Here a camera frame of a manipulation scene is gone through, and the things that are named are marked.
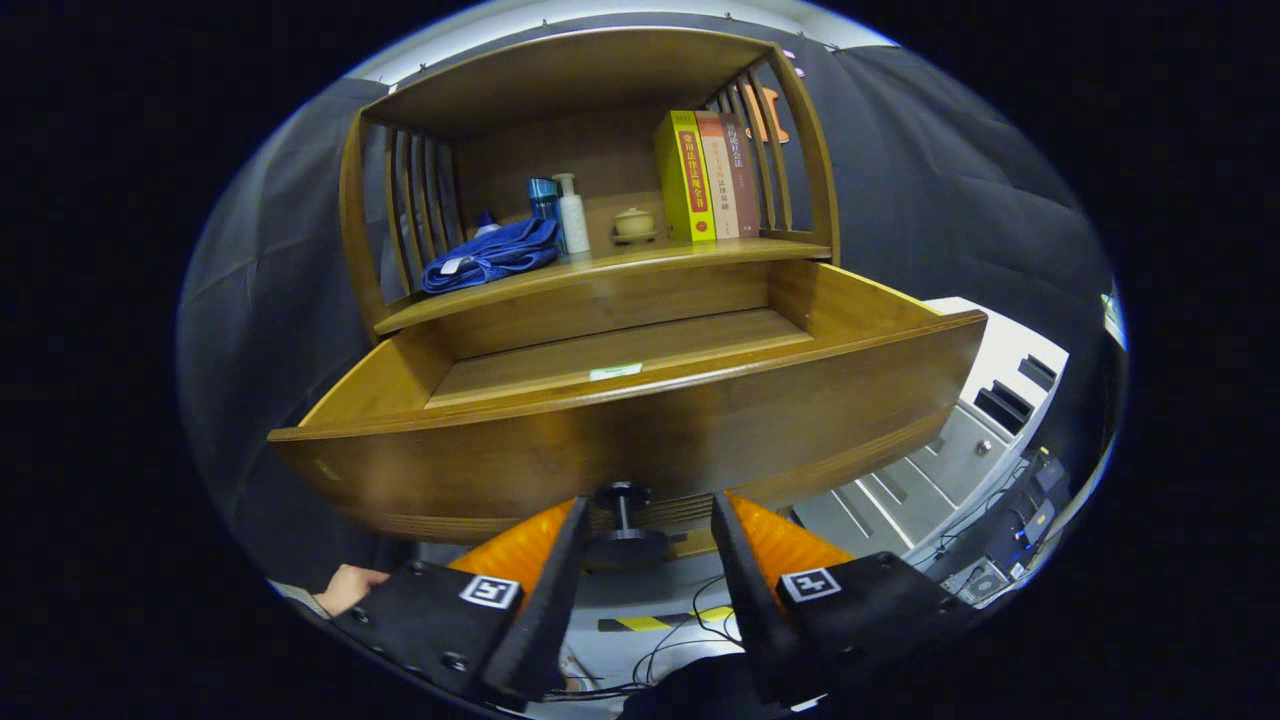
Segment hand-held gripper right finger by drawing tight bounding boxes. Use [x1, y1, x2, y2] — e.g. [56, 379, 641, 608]
[710, 490, 976, 706]

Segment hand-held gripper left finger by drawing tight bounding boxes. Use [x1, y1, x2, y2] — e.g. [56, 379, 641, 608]
[330, 497, 591, 713]

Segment wooden drawer with black knob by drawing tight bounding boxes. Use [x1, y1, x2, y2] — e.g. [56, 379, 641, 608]
[268, 258, 989, 573]

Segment wooden countertop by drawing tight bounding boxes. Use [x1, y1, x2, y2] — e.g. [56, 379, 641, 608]
[372, 235, 833, 336]

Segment yellow black floor tape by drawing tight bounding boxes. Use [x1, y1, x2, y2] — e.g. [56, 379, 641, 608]
[598, 605, 736, 633]

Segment person's dark clothing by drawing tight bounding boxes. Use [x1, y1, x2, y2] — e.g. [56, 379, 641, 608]
[618, 652, 791, 720]

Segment grey electronics box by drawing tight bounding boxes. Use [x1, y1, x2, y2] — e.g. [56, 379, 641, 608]
[943, 558, 1013, 607]

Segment black electronic device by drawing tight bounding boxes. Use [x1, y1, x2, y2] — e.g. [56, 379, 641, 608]
[1000, 450, 1071, 576]

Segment blue folded towel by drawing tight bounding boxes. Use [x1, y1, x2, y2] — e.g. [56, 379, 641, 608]
[420, 217, 561, 296]

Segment white pump bottle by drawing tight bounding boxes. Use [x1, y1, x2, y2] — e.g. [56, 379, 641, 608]
[552, 173, 592, 255]

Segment teal bottle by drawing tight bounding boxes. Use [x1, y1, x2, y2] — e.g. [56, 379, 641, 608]
[528, 177, 567, 251]

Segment brown book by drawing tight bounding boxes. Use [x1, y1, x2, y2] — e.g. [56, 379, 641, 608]
[720, 113, 761, 239]

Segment orange white book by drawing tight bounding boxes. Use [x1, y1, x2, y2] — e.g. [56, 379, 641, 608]
[694, 111, 741, 241]

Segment yellow book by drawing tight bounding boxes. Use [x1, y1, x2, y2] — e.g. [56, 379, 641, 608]
[654, 110, 717, 243]

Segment black backdrop cloth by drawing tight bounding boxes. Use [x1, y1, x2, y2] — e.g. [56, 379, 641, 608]
[178, 15, 1116, 591]

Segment black floor cables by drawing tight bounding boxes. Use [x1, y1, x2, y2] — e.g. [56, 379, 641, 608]
[545, 575, 761, 701]

